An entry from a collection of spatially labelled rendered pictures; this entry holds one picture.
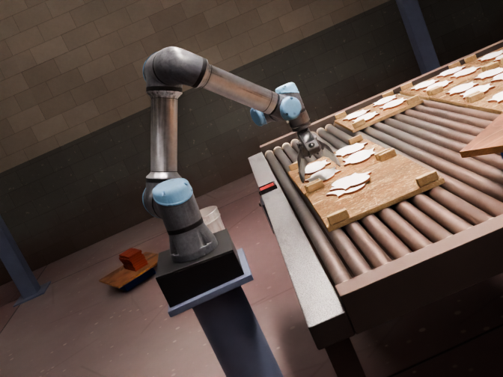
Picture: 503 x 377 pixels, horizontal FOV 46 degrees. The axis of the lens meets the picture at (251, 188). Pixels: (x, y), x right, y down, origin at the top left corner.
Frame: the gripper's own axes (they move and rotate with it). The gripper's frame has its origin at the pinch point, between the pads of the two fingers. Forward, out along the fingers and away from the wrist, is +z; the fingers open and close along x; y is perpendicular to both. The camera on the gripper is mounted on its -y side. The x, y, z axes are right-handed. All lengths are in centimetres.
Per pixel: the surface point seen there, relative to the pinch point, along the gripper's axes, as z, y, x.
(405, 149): 2.9, -1.8, -31.2
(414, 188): 1, -51, -17
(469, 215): 4, -78, -20
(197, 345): 93, 115, 94
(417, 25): -4, 401, -192
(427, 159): 3.1, -24.4, -30.9
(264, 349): 36, -36, 42
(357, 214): 1, -52, 1
